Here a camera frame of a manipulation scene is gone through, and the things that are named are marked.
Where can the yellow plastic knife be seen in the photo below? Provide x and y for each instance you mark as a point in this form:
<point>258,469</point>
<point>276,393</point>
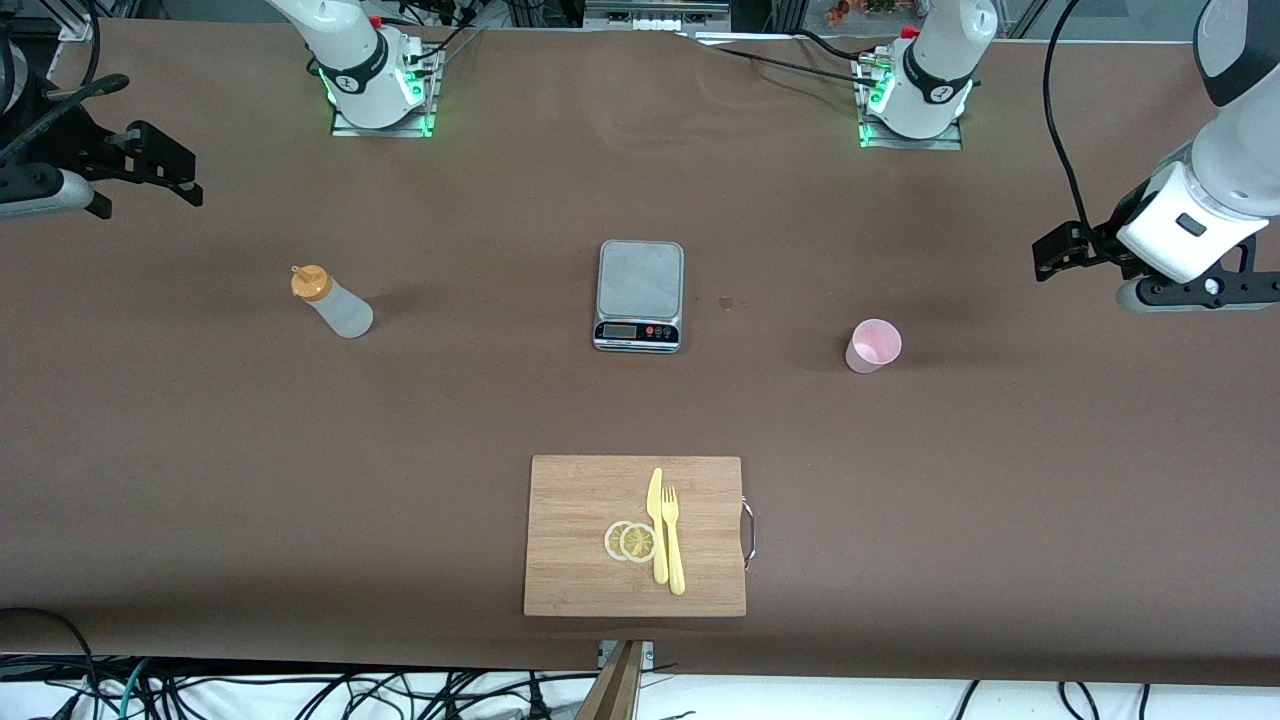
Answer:
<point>655,510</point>

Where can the sauce bottle with orange cap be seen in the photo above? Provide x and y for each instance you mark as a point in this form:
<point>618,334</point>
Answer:
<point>345,315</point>

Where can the yellow plastic fork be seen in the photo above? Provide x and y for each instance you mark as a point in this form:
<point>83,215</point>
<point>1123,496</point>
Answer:
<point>674,550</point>

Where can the wooden bar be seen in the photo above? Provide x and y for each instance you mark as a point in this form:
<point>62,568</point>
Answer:
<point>612,695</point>

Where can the lemon slice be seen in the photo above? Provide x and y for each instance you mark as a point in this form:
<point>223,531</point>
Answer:
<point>640,543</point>
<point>611,541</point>

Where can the tray of toy food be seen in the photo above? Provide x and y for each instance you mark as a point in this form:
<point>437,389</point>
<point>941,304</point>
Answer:
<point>870,8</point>

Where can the small metal bracket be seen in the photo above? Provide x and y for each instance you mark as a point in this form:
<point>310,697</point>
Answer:
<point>646,652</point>

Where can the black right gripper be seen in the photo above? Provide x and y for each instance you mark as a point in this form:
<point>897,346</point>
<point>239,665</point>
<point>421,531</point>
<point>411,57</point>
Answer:
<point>82,146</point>

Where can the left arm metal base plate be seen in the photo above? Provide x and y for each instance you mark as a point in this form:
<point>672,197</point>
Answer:
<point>955,138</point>

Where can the silver digital kitchen scale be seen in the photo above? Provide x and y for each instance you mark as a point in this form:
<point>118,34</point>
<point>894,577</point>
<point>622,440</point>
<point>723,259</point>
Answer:
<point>640,285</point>

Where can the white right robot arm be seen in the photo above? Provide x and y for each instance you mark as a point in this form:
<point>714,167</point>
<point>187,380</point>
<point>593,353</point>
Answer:
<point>360,70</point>

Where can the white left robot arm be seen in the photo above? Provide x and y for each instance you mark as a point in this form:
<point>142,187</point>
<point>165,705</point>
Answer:
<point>935,70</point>

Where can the pink plastic cup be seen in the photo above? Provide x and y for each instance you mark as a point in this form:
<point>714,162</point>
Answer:
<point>872,348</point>

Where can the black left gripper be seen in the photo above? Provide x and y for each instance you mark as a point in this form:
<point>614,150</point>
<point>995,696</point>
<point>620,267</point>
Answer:
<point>1094,245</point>

